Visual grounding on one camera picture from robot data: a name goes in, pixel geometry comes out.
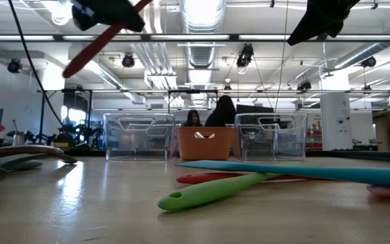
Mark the red slotted spoon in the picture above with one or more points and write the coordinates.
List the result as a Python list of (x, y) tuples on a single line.
[(86, 54)]

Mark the black background robot arms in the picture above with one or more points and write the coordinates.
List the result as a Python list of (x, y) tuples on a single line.
[(80, 133)]

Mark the person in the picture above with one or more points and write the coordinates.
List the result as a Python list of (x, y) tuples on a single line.
[(223, 113), (193, 118)]

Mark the red shelf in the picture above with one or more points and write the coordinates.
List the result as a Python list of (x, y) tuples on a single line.
[(313, 145)]

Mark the orange plastic bin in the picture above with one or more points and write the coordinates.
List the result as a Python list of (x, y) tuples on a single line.
[(205, 149)]

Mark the silver ceiling duct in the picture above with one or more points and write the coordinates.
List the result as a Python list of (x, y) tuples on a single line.
[(201, 20)]

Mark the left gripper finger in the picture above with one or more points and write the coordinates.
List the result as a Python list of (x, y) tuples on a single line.
[(113, 11)]

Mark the dark monitor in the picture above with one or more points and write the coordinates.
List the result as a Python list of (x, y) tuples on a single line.
[(254, 109)]

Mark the pink spatula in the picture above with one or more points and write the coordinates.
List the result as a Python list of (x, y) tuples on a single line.
[(383, 191)]

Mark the clear plastic bin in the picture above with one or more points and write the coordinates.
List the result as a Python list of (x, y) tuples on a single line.
[(271, 149), (137, 149)]

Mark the teal spatula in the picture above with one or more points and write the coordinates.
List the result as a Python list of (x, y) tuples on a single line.
[(317, 173)]

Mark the black overhead light bar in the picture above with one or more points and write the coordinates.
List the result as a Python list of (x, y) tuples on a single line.
[(232, 37)]

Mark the brown wooden spoon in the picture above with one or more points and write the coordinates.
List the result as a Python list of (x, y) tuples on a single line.
[(19, 150)]

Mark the red spatula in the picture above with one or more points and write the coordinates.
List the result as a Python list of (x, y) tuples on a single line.
[(208, 178)]

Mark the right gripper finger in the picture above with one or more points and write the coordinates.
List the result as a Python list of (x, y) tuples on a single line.
[(317, 17), (344, 13)]

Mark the green spatula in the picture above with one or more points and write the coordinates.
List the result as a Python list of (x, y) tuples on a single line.
[(198, 194)]

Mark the metal cup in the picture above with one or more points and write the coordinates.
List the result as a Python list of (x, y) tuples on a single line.
[(18, 139)]

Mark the black ceiling spotlight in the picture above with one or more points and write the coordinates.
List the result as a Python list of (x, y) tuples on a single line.
[(368, 62), (245, 54), (14, 66), (128, 61), (304, 86)]

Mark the white pillar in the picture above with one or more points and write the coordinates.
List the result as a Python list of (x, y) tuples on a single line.
[(335, 122)]

